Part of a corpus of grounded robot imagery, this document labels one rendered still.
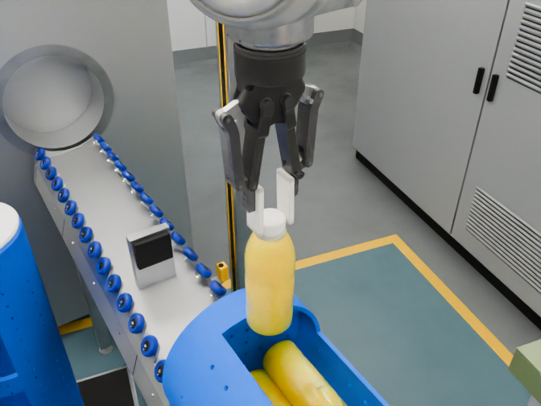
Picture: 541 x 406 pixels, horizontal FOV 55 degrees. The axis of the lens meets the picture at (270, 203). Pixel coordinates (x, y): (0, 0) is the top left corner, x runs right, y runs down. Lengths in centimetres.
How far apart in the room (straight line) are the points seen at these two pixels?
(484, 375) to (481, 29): 148
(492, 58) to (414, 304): 117
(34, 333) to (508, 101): 200
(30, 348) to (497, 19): 212
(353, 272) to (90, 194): 151
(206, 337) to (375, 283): 195
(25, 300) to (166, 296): 41
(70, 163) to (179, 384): 120
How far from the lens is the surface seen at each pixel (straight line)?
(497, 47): 252
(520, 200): 253
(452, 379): 241
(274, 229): 65
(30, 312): 157
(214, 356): 81
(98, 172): 184
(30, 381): 171
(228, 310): 84
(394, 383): 234
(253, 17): 31
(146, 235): 126
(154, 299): 132
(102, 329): 237
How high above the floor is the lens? 184
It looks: 35 degrees down
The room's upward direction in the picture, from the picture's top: straight up
